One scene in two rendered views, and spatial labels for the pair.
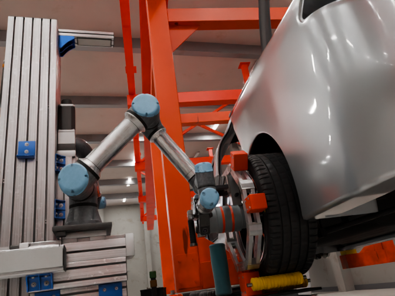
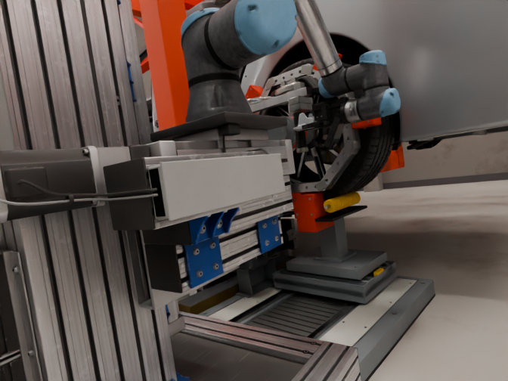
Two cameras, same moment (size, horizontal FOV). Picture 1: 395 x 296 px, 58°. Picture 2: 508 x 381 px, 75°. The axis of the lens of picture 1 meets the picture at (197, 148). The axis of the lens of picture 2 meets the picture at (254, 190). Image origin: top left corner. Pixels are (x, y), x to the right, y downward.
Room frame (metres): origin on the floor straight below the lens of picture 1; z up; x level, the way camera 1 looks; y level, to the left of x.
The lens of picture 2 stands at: (0.84, 0.92, 0.70)
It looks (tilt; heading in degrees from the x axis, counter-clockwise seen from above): 3 degrees down; 324
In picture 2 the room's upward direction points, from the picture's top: 8 degrees counter-clockwise
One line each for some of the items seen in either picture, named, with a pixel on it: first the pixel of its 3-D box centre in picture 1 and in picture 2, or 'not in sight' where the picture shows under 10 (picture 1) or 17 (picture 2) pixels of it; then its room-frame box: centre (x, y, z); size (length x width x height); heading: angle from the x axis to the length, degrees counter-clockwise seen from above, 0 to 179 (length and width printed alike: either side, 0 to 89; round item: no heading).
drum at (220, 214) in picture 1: (225, 218); (289, 132); (1.91, -0.09, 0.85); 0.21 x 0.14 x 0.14; 100
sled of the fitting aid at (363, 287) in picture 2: not in sight; (333, 274); (1.98, -0.33, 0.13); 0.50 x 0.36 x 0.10; 10
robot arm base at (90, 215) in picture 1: (83, 217); (217, 103); (1.48, 0.52, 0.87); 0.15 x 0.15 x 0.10
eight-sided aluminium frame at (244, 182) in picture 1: (238, 217); (298, 132); (1.93, -0.16, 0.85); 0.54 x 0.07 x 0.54; 10
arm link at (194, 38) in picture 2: (82, 189); (211, 49); (1.48, 0.52, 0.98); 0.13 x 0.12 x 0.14; 8
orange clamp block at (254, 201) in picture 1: (255, 203); (365, 117); (1.62, -0.23, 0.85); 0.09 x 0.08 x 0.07; 10
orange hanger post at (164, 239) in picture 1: (159, 188); not in sight; (4.30, 0.54, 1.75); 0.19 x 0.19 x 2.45; 10
